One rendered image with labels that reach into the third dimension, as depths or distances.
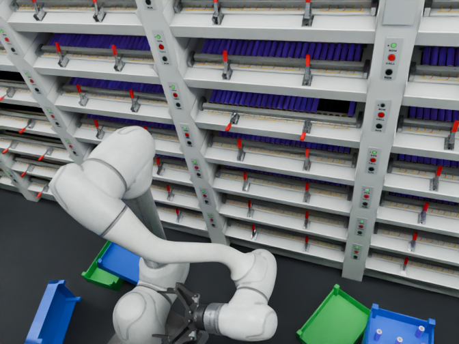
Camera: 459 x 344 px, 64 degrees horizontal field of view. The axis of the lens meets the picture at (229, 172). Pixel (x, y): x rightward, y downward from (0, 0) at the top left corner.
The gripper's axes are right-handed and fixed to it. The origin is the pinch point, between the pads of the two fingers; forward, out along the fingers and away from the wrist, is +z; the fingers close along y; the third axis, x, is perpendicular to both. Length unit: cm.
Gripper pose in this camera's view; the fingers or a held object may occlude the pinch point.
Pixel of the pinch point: (160, 313)
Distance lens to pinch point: 134.2
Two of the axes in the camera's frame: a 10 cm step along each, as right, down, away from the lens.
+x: 5.2, 3.2, 7.9
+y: -0.6, 9.4, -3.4
